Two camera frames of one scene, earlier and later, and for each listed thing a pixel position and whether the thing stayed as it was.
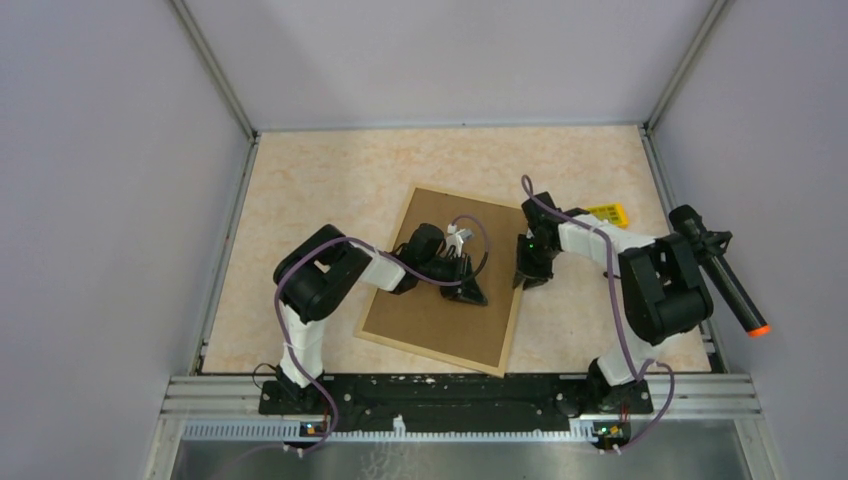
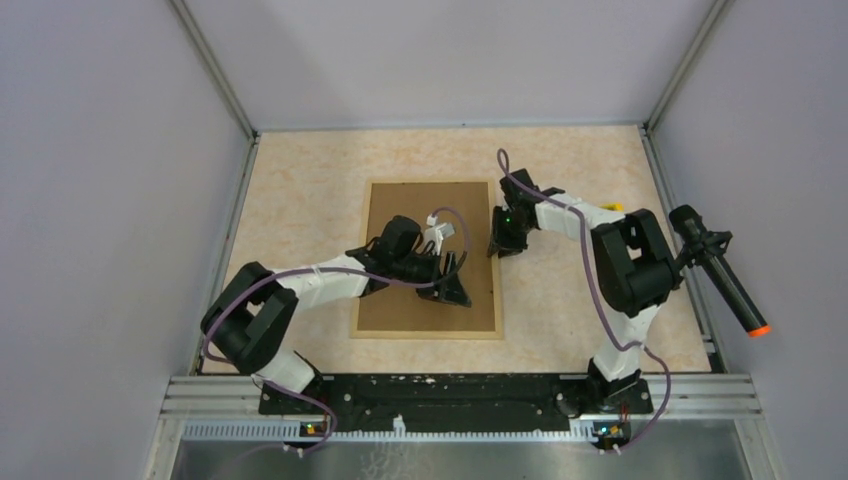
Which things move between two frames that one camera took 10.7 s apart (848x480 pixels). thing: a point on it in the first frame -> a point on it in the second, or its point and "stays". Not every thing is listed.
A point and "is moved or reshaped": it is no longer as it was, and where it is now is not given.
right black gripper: (533, 277) -> (500, 245)
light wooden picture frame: (426, 321) is moved or reshaped
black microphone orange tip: (689, 221) stays
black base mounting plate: (451, 402) stays
